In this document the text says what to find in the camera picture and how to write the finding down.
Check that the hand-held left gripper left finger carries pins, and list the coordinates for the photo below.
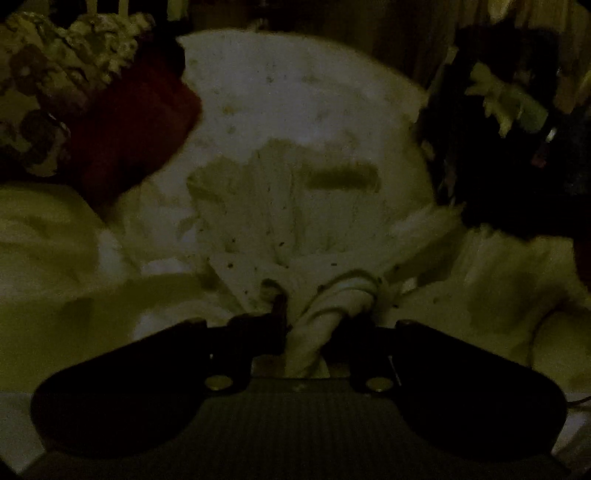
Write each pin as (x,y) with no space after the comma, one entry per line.
(270,325)

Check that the cream bed blanket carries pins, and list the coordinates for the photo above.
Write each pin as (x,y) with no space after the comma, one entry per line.
(46,240)

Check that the red pillow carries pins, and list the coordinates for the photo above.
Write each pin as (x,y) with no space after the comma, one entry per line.
(138,124)

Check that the white speckled sheet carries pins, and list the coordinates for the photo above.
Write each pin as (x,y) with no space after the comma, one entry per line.
(286,92)

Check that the pale speckled small garment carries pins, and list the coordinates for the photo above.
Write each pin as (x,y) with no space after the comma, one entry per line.
(277,217)

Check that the floral patterned pillow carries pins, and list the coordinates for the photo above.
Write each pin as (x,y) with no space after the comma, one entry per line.
(41,60)

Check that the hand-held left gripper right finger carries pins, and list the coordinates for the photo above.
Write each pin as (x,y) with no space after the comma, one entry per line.
(358,327)

